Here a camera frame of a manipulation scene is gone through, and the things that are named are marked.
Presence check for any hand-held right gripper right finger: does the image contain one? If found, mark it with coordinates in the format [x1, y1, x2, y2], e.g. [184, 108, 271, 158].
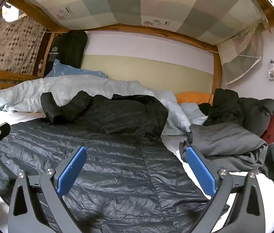
[185, 146, 266, 233]

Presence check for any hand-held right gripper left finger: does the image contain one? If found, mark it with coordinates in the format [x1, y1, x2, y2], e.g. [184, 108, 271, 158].
[7, 146, 87, 233]

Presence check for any black down coat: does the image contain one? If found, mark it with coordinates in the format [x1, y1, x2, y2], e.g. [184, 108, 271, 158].
[0, 90, 231, 233]

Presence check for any grey garment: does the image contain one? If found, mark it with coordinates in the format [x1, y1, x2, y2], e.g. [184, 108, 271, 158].
[179, 123, 269, 173]

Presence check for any black jacket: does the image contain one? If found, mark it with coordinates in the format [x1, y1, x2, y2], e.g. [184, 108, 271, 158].
[199, 88, 274, 137]

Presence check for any patterned beige curtain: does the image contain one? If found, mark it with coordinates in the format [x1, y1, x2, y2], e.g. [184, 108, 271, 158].
[0, 15, 46, 76]

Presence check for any orange pillow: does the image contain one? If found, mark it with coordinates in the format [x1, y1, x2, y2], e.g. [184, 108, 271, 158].
[176, 92, 214, 104]

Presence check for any white bed sheet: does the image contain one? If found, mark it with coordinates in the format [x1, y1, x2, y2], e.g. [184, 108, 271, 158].
[0, 112, 274, 233]

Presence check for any light blue duvet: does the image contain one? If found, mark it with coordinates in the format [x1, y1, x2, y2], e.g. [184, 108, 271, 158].
[0, 75, 209, 136]

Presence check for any blue pillow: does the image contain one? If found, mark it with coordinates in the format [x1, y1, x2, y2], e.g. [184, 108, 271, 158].
[45, 59, 108, 78]

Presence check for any black hanging garment bag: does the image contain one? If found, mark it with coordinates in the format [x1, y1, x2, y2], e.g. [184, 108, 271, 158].
[43, 30, 88, 77]

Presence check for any checked pastel sheet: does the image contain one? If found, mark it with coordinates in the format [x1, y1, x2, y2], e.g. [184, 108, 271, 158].
[17, 0, 271, 85]

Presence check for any white wall charger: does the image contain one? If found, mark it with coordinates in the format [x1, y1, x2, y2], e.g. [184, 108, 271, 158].
[268, 59, 274, 81]

